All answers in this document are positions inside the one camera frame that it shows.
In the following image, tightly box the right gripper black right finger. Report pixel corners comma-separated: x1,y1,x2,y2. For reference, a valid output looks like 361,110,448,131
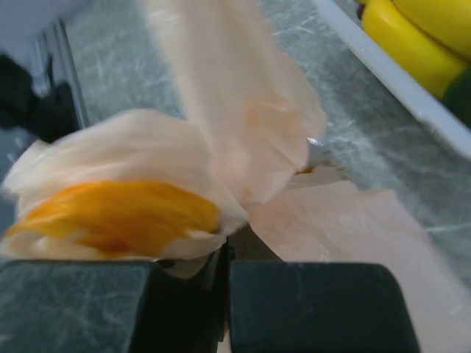
227,227,422,353

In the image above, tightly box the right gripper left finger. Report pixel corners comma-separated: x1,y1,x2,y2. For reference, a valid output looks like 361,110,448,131
1,249,227,352

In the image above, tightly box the translucent orange plastic bag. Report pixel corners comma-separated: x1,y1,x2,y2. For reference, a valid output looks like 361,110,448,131
1,1,470,352

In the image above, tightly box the fake dark green avocado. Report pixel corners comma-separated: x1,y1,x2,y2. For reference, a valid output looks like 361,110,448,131
442,67,471,128

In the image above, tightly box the fake small banana bunch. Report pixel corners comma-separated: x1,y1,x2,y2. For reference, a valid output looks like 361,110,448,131
361,1,467,99

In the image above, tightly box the white plastic fruit tray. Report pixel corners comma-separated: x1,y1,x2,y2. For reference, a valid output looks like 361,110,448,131
314,0,470,159

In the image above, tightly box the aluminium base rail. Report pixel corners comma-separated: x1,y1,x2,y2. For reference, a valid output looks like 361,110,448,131
28,18,90,129

